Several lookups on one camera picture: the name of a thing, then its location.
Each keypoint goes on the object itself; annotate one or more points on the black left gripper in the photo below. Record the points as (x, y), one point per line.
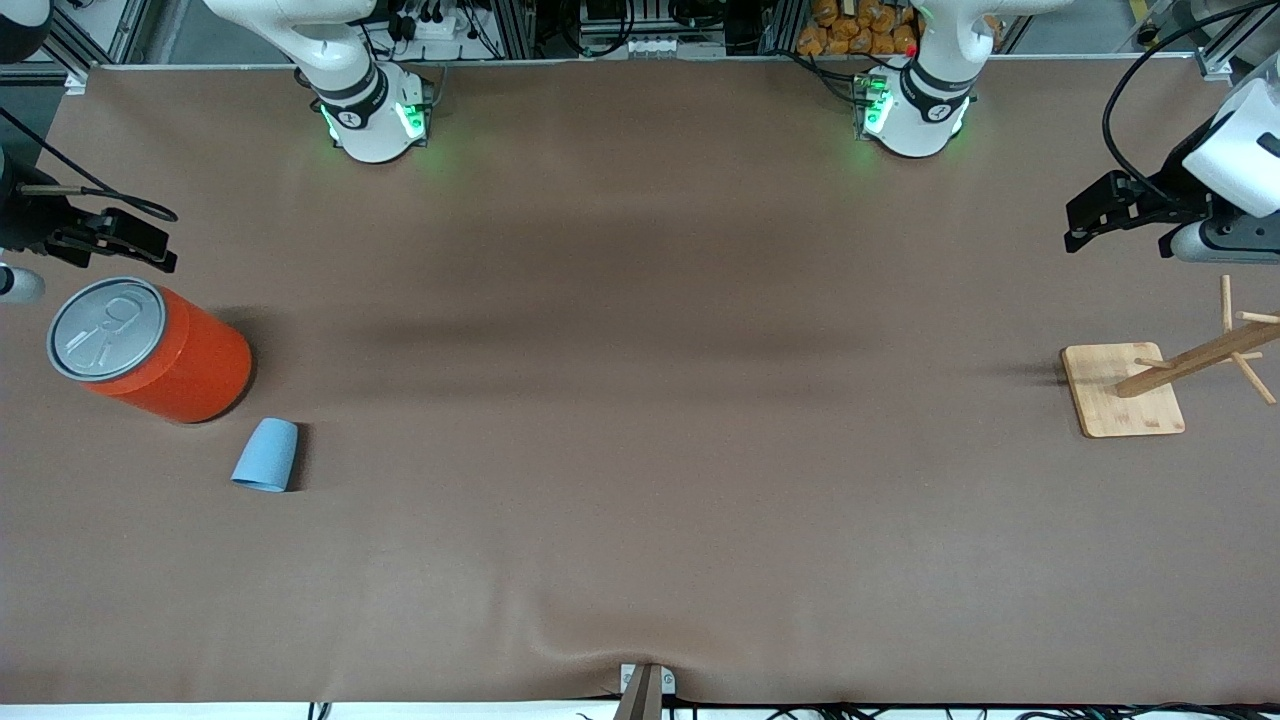
(1182, 186)

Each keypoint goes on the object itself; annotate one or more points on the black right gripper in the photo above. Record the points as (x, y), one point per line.
(22, 218)

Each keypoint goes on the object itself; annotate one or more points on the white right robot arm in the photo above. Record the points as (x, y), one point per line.
(370, 120)

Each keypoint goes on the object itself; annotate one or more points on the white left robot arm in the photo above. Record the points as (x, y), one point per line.
(920, 120)

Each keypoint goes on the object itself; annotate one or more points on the light blue plastic cup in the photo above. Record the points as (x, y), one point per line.
(267, 455)

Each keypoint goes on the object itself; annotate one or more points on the brown table cover cloth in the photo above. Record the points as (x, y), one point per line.
(640, 430)

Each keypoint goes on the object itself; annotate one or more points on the wooden mug tree stand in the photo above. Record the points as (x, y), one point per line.
(1115, 400)

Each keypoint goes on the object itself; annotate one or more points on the orange can with grey lid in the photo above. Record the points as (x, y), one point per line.
(170, 360)

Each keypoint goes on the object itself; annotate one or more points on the aluminium frame profile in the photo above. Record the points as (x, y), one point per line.
(95, 35)
(1235, 45)

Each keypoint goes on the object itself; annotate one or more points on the white power strip with plugs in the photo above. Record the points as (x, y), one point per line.
(430, 25)

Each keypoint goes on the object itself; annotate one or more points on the bag of orange snacks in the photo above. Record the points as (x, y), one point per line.
(850, 25)

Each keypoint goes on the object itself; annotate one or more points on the grey table edge clamp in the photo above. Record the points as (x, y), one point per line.
(643, 690)

